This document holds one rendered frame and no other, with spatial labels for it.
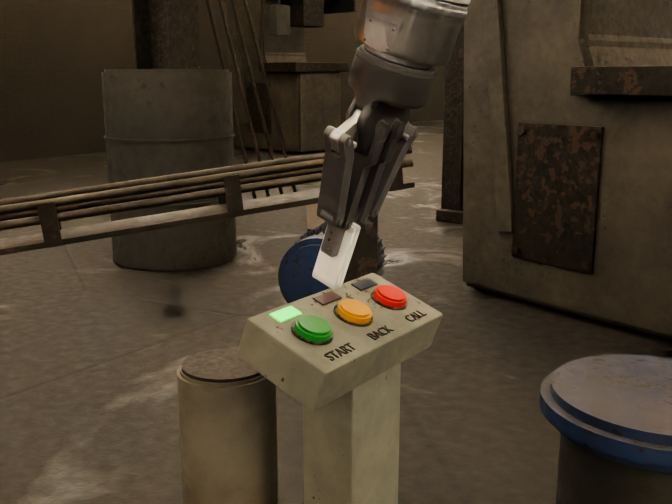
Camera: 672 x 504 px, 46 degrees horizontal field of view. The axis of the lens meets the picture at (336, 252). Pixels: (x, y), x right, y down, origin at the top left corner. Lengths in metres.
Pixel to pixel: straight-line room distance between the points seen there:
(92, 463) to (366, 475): 1.10
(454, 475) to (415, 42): 1.28
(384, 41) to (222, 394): 0.45
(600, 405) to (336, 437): 0.40
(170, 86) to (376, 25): 2.80
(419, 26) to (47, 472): 1.47
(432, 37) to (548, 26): 2.23
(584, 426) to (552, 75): 1.94
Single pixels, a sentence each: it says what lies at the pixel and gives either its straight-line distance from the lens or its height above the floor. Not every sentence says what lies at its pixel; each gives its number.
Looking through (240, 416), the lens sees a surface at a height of 0.47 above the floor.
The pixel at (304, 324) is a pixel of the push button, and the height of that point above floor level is 0.61.
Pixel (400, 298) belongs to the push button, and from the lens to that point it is 0.93.
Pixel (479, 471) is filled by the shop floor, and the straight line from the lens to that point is 1.84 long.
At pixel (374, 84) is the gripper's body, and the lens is 0.69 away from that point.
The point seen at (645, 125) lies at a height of 0.70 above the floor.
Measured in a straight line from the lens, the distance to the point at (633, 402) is 1.15.
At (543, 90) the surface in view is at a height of 0.80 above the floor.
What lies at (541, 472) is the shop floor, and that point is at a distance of 1.86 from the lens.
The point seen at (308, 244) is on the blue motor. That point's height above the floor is 0.31.
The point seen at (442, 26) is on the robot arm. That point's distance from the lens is 0.68.
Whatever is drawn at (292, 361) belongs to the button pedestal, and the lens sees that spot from 0.79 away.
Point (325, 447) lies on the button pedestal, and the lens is 0.90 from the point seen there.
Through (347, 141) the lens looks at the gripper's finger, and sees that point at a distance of 0.68.
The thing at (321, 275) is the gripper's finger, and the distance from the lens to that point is 0.79.
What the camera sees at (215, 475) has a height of 0.40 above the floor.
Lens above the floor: 0.87
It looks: 13 degrees down
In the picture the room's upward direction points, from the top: straight up
